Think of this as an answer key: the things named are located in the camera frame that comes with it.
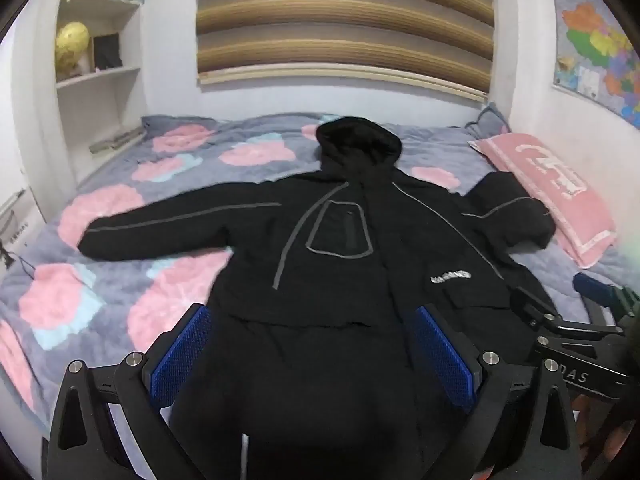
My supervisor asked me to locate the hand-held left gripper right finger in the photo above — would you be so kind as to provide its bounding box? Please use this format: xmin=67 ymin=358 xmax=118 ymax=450
xmin=406 ymin=304 xmax=584 ymax=480

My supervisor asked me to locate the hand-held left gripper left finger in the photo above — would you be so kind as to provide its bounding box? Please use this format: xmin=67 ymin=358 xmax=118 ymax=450
xmin=42 ymin=304 xmax=214 ymax=480

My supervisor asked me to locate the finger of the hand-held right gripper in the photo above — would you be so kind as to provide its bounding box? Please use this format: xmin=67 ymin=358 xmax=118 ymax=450
xmin=509 ymin=287 xmax=562 ymax=332
xmin=572 ymin=272 xmax=640 ymax=312

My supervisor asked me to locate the black hooded jacket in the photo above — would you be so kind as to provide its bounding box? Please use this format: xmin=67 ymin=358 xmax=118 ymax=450
xmin=77 ymin=116 xmax=583 ymax=480

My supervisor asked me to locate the pink pillow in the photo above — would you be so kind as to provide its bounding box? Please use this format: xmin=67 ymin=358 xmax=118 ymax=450
xmin=469 ymin=133 xmax=617 ymax=270

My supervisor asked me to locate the grey floral blanket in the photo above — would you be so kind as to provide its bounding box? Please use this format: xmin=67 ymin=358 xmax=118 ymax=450
xmin=0 ymin=111 xmax=608 ymax=480

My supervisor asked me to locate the grey pillow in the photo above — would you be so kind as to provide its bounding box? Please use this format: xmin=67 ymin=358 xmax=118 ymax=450
xmin=465 ymin=102 xmax=512 ymax=141

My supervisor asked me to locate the golden globe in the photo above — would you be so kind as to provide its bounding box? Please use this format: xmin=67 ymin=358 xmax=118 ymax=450
xmin=54 ymin=21 xmax=91 ymax=80

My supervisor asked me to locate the brown striped window blind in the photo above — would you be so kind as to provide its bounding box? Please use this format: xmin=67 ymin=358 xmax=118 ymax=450
xmin=196 ymin=0 xmax=496 ymax=103

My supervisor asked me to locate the black cable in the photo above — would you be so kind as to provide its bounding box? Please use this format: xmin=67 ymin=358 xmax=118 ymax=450
xmin=0 ymin=237 xmax=41 ymax=283

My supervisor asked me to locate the colourful wall map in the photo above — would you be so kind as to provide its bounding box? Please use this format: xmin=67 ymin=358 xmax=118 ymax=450
xmin=551 ymin=0 xmax=640 ymax=128

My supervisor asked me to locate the white wall shelf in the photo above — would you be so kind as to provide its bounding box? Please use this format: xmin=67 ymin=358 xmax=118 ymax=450
xmin=54 ymin=0 xmax=150 ymax=183

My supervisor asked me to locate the black picture frame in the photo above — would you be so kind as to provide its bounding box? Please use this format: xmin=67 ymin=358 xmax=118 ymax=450
xmin=92 ymin=32 xmax=124 ymax=72

